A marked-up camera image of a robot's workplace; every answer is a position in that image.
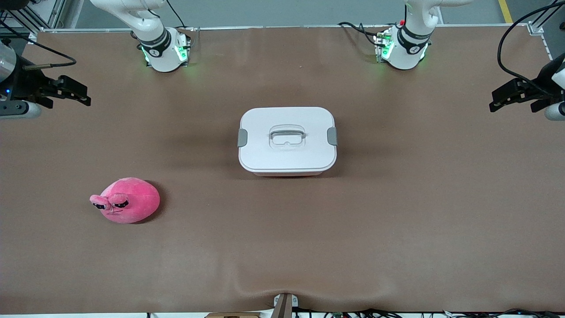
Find black right arm base cable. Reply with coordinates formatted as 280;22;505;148
164;0;189;31

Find white box lid grey latches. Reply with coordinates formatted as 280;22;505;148
237;107;338;173

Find pink plush toy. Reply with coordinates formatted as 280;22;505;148
90;178;160;224

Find metal table edge rail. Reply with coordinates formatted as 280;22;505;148
27;23;552;45

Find aluminium frame profile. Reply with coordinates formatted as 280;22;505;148
0;0;68;32
527;0;565;60

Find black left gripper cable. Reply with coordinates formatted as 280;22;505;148
497;0;565;91

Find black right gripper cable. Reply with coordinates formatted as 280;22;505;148
0;22;76;71

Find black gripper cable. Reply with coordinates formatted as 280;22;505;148
0;22;76;71
497;0;565;91

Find pink plastic box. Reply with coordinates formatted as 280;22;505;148
254;170;324;178

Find black left arm base cable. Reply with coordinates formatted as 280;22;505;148
338;21;381;45

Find metal table clamp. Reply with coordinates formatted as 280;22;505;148
273;293;299;318

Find black arm base cable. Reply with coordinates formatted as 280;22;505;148
164;0;189;31
338;21;381;45

